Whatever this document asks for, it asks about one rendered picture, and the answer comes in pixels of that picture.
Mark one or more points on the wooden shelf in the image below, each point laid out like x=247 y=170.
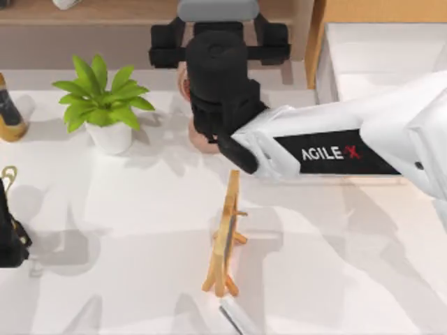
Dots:
x=87 y=28

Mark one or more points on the green plant in white pot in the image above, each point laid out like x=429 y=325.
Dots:
x=101 y=101

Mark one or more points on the white object on shelf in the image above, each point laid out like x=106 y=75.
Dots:
x=68 y=3

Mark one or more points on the pale grey rounded box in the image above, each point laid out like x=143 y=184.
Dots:
x=218 y=10

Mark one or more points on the wooden framed blackboard on easel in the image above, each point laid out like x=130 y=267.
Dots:
x=228 y=216

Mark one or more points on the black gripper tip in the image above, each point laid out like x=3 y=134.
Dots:
x=10 y=230

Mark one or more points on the pink cup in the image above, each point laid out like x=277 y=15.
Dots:
x=204 y=141

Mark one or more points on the wooden cupboard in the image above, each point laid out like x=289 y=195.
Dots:
x=366 y=10

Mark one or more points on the gold trophy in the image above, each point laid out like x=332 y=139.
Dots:
x=13 y=179

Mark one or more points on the golden bottle with black label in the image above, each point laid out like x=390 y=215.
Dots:
x=10 y=118

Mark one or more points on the white sink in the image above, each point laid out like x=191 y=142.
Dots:
x=377 y=56

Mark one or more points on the white flat object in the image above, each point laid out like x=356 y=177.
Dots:
x=237 y=315

